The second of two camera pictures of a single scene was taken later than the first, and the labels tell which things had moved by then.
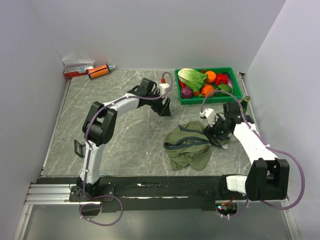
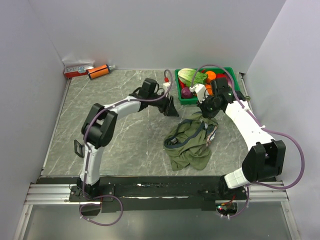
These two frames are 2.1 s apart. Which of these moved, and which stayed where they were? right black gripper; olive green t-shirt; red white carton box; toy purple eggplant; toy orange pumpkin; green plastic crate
Moved: right black gripper; olive green t-shirt
Stayed: green plastic crate; red white carton box; toy purple eggplant; toy orange pumpkin
